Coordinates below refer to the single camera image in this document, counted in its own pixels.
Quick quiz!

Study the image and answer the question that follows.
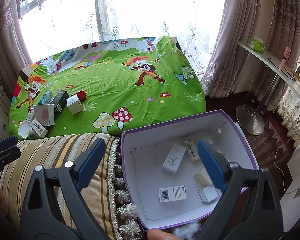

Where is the grey box with pink blot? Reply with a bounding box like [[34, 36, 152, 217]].
[[33, 105, 55, 126]]

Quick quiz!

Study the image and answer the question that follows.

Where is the teal foil box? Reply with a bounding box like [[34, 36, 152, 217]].
[[38, 90, 53, 105]]

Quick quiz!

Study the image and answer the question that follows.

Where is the white patterned small box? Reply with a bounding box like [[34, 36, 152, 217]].
[[183, 138, 200, 163]]

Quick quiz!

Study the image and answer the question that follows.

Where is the pink curtain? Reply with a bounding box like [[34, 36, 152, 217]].
[[200, 0, 300, 98], [0, 0, 33, 99]]

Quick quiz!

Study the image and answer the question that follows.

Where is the lace sheer curtain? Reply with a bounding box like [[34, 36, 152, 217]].
[[16, 0, 227, 75]]

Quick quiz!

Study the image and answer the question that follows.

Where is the beige cardboard box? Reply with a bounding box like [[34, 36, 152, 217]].
[[194, 167, 213, 187]]

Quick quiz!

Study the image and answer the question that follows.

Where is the striped sofa cushion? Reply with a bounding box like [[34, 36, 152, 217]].
[[0, 132, 143, 240]]

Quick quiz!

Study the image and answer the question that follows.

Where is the small white open box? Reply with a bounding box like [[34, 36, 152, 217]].
[[198, 185, 222, 203]]

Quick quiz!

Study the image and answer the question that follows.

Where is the black product box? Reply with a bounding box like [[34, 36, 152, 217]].
[[50, 90, 69, 115]]

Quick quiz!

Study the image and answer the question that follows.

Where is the small white barcode box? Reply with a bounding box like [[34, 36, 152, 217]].
[[159, 185, 186, 203]]

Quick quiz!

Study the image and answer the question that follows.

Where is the pink curtain left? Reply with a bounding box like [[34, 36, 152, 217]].
[[0, 0, 33, 99]]

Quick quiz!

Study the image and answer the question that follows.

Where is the green tissue box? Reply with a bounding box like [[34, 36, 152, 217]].
[[247, 38, 265, 54]]

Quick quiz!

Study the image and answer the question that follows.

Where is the round metal stand base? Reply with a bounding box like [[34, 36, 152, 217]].
[[236, 105, 264, 135]]

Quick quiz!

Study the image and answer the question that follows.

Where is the purple cardboard storage box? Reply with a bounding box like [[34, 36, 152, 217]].
[[121, 110, 259, 230]]

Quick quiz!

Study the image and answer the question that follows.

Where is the person's right hand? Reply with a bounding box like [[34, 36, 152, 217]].
[[147, 229, 181, 240]]

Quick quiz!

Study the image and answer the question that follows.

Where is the white wall shelf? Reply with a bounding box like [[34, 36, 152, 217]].
[[238, 42, 300, 99]]

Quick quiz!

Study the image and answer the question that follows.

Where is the white power cable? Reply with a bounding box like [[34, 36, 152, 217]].
[[273, 109, 300, 196]]

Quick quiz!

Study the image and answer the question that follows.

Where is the white box gold Chinese text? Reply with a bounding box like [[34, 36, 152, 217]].
[[30, 119, 47, 138]]

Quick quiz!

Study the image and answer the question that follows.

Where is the small white cube box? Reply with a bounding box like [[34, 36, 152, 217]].
[[66, 94, 83, 115]]

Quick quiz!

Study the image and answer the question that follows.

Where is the tall white SL box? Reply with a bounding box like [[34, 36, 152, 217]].
[[162, 143, 186, 174]]

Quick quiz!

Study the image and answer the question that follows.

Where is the green cartoon table cloth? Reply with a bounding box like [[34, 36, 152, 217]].
[[8, 36, 206, 137]]

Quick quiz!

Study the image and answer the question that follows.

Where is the pink comb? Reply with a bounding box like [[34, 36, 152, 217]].
[[279, 46, 291, 70]]

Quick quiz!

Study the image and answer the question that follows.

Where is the red toy car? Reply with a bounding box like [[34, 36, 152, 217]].
[[76, 90, 87, 102]]

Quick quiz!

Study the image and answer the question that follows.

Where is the pink curtain right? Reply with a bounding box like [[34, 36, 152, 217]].
[[200, 0, 300, 98]]

